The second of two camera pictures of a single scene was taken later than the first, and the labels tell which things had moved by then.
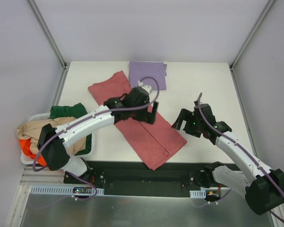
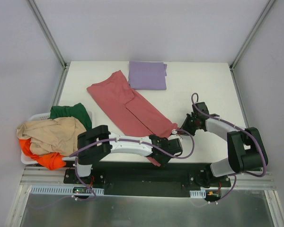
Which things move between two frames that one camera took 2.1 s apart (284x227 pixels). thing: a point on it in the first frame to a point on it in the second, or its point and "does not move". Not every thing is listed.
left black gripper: x=146 y=116 to x=164 y=157
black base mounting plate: x=129 y=178 does not move
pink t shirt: x=155 y=142 does not move
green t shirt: x=57 y=112 does not move
